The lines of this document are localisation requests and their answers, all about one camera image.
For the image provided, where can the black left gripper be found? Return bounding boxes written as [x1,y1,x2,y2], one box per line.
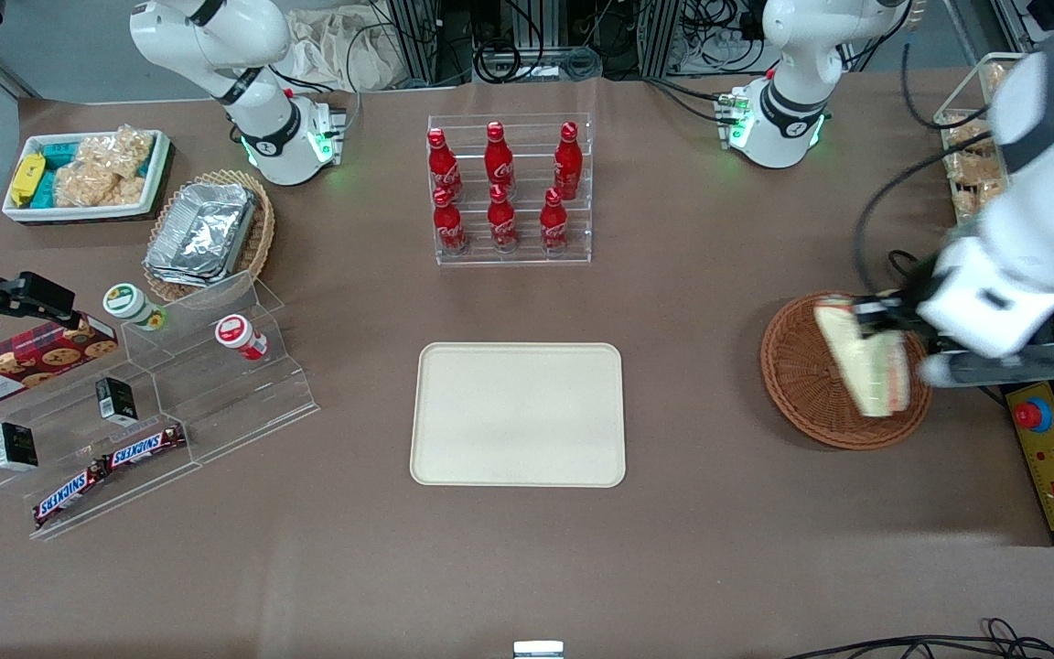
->
[852,261,953,356]

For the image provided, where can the triangle sandwich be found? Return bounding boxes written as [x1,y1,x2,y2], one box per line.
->
[812,294,913,420]

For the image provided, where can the round brown wicker basket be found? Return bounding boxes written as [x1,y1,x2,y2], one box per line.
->
[760,292,934,451]

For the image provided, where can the foil containers in basket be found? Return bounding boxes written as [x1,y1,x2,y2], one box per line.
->
[143,168,277,305]

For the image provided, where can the cream plastic tray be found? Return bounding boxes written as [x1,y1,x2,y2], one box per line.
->
[410,342,627,489]

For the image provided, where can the red tartan cookie box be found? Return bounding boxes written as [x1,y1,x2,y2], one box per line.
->
[0,313,120,413]

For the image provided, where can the green lid yogurt cup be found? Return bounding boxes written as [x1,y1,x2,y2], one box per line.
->
[102,283,167,333]

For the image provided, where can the white plastic snack bin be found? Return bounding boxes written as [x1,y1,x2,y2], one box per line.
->
[1,129,172,224]

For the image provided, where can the clear bag rice crackers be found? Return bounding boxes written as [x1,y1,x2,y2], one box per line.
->
[53,160,146,209]
[77,125,156,180]

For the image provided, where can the yellow snack packet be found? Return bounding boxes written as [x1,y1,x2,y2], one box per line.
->
[9,152,47,208]

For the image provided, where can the small black box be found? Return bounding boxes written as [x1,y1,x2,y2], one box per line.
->
[0,420,39,472]
[94,375,139,427]

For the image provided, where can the aluminium foil container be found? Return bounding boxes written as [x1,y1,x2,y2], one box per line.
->
[144,182,259,288]

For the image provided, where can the snickers chocolate bar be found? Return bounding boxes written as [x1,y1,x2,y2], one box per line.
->
[103,425,188,470]
[32,463,108,530]

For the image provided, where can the red lid yogurt cup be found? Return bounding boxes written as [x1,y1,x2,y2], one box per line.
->
[214,313,269,362]

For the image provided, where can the clear acrylic stepped stand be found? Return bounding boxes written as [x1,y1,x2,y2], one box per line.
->
[0,269,321,542]

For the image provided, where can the red cola bottle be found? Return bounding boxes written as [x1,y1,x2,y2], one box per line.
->
[540,187,571,254]
[487,183,521,254]
[432,187,468,255]
[484,121,516,194]
[554,121,584,201]
[426,127,463,203]

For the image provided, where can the clear acrylic bottle rack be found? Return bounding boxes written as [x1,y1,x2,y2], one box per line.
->
[426,113,594,267]

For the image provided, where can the beige cloth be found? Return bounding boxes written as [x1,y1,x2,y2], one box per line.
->
[284,7,402,93]

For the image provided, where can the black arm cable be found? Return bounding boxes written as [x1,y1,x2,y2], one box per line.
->
[851,151,996,296]
[899,40,995,131]

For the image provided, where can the white wire rack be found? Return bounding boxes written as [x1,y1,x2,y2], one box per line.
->
[933,51,1031,230]

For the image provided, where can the black floor cables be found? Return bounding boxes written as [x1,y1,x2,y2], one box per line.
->
[781,617,1054,659]

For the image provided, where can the aluminium frame post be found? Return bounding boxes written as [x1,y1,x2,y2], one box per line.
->
[638,0,683,80]
[386,0,475,86]

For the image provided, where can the coiled black cable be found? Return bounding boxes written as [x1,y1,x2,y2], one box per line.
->
[472,40,603,85]

